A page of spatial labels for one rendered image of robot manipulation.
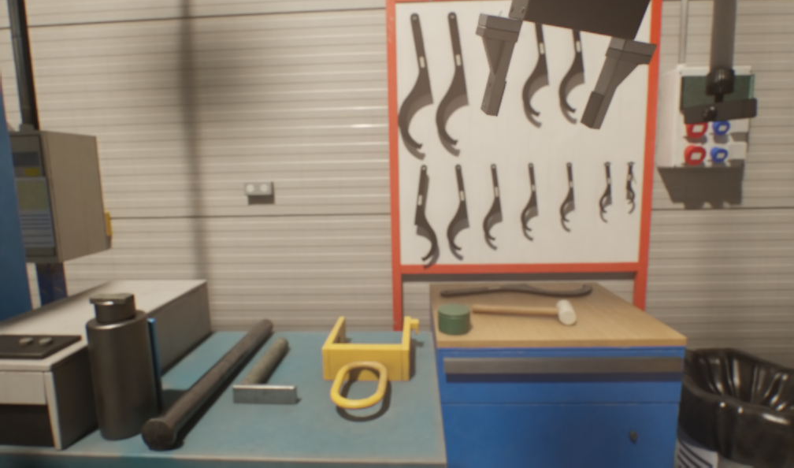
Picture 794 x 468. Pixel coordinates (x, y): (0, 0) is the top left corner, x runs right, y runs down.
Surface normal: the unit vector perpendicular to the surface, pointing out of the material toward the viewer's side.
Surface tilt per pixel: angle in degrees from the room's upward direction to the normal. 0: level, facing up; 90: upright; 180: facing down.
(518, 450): 90
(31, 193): 90
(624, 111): 90
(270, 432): 0
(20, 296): 90
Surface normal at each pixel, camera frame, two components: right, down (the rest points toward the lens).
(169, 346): 1.00, -0.01
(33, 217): -0.04, 0.13
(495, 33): 0.10, 0.51
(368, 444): -0.02, -0.99
